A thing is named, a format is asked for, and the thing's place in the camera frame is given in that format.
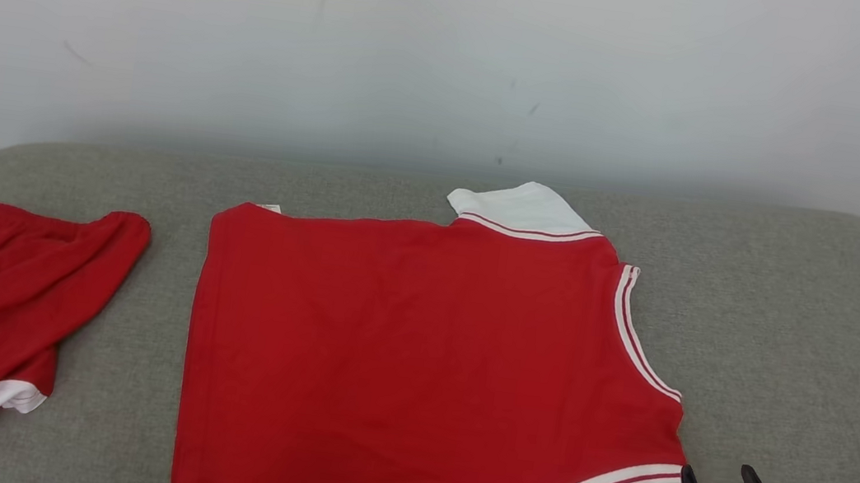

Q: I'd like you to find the red white basketball jersey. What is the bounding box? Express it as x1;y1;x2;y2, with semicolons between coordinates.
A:
168;140;730;483

